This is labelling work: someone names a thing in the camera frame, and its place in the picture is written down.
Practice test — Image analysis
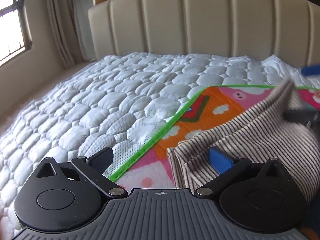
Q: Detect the colourful cartoon play mat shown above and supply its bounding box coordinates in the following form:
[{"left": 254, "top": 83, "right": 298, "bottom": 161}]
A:
[{"left": 107, "top": 84, "right": 320, "bottom": 240}]

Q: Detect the beige curtain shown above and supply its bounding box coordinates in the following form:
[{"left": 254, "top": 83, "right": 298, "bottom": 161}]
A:
[{"left": 46, "top": 0, "right": 83, "bottom": 68}]

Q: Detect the beige padded headboard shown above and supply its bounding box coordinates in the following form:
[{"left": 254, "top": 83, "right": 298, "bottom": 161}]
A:
[{"left": 88, "top": 0, "right": 319, "bottom": 68}]

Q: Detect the brown striped knit garment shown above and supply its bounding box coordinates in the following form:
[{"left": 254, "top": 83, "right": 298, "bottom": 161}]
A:
[{"left": 167, "top": 79, "right": 319, "bottom": 202}]

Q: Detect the white quilted mattress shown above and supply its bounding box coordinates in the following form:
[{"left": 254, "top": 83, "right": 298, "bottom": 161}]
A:
[{"left": 1, "top": 53, "right": 319, "bottom": 239}]

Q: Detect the barred window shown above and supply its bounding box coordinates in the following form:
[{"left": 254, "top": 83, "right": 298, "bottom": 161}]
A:
[{"left": 0, "top": 0, "right": 31, "bottom": 65}]

